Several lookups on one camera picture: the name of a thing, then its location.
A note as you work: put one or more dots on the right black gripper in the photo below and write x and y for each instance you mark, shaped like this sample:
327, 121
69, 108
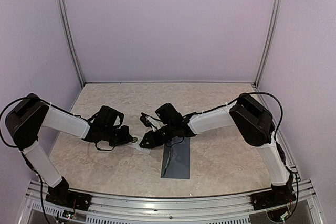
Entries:
153, 142

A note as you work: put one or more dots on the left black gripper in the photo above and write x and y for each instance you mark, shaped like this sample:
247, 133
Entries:
126, 138

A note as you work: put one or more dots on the dark blue envelope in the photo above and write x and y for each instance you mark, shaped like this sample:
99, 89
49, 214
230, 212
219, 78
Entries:
176, 159

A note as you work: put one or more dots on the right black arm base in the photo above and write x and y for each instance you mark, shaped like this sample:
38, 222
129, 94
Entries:
278, 195

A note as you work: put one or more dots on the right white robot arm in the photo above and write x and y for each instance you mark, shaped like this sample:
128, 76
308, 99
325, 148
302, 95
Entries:
253, 120

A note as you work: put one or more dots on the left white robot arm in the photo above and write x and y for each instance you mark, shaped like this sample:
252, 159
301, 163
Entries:
25, 116

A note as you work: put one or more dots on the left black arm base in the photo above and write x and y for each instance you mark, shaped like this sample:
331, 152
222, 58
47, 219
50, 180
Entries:
61, 195

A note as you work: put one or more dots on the white sticker sheet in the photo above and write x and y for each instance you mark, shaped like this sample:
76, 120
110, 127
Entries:
137, 147

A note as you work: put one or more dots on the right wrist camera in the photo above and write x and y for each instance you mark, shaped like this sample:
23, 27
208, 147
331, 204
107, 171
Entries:
149, 121

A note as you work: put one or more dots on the aluminium front rail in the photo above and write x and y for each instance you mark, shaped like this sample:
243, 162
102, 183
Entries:
232, 208

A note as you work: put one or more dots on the left aluminium corner post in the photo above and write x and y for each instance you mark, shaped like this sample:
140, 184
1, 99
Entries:
70, 42

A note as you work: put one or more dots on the aluminium corner post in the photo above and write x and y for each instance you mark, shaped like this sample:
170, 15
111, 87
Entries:
70, 42
268, 42

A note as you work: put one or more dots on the right aluminium corner post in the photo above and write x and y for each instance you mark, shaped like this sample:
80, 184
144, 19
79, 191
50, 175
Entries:
268, 42

